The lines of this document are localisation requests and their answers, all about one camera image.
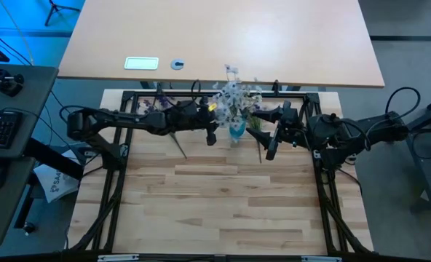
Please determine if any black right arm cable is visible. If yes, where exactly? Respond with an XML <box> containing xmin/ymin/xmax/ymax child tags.
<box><xmin>384</xmin><ymin>86</ymin><xmax>422</xmax><ymax>121</ymax></box>

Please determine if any white paper bag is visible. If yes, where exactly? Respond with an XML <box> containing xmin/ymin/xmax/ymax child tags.
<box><xmin>33</xmin><ymin>148</ymin><xmax>84</xmax><ymax>204</ymax></box>

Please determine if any blue textured glass vase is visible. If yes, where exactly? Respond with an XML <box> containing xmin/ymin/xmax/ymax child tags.
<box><xmin>228</xmin><ymin>119</ymin><xmax>248</xmax><ymax>143</ymax></box>

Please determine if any silver metal bracket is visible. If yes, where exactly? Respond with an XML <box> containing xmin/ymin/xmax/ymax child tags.
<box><xmin>301</xmin><ymin>255</ymin><xmax>342</xmax><ymax>262</ymax></box>
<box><xmin>98</xmin><ymin>254</ymin><xmax>140</xmax><ymax>262</ymax></box>

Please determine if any white cable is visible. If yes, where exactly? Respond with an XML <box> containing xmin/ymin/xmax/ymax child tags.
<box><xmin>0</xmin><ymin>0</ymin><xmax>34</xmax><ymax>66</ymax></box>

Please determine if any dark metal stand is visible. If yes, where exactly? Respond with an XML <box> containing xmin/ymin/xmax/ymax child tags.
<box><xmin>406</xmin><ymin>92</ymin><xmax>431</xmax><ymax>214</ymax></box>

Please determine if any black diagonal support bar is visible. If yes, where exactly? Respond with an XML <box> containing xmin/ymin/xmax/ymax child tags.
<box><xmin>22</xmin><ymin>137</ymin><xmax>86</xmax><ymax>181</ymax></box>

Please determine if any black tripod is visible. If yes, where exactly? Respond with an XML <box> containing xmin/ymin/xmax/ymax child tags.
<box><xmin>44</xmin><ymin>0</ymin><xmax>82</xmax><ymax>27</ymax></box>

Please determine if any light wooden desk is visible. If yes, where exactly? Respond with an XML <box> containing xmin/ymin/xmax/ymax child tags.
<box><xmin>57</xmin><ymin>0</ymin><xmax>386</xmax><ymax>89</ymax></box>

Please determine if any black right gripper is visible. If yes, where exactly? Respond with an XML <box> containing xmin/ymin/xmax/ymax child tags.
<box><xmin>245</xmin><ymin>100</ymin><xmax>309</xmax><ymax>161</ymax></box>

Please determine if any purple artificial flower bunch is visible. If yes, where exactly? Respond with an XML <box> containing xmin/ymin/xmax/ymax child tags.
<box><xmin>138</xmin><ymin>95</ymin><xmax>188</xmax><ymax>160</ymax></box>
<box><xmin>250</xmin><ymin>103</ymin><xmax>269</xmax><ymax>164</ymax></box>

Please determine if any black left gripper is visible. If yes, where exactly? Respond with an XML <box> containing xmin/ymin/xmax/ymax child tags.
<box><xmin>164</xmin><ymin>95</ymin><xmax>219</xmax><ymax>147</ymax></box>

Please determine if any white rectangular desk plate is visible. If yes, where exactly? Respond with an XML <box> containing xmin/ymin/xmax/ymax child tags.
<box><xmin>123</xmin><ymin>56</ymin><xmax>159</xmax><ymax>71</ymax></box>

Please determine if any black clamp mount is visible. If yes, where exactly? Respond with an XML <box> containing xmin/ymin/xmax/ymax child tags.
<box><xmin>0</xmin><ymin>68</ymin><xmax>25</xmax><ymax>98</ymax></box>

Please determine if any white artificial flower bunch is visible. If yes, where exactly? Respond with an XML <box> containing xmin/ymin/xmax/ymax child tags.
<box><xmin>211</xmin><ymin>90</ymin><xmax>244</xmax><ymax>129</ymax></box>
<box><xmin>222</xmin><ymin>64</ymin><xmax>264</xmax><ymax>117</ymax></box>

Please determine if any dark grey side desk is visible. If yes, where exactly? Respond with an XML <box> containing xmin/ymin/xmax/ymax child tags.
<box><xmin>0</xmin><ymin>63</ymin><xmax>60</xmax><ymax>249</ymax></box>

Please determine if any black aluminium table frame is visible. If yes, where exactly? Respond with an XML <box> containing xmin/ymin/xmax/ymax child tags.
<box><xmin>64</xmin><ymin>89</ymin><xmax>375</xmax><ymax>262</ymax></box>

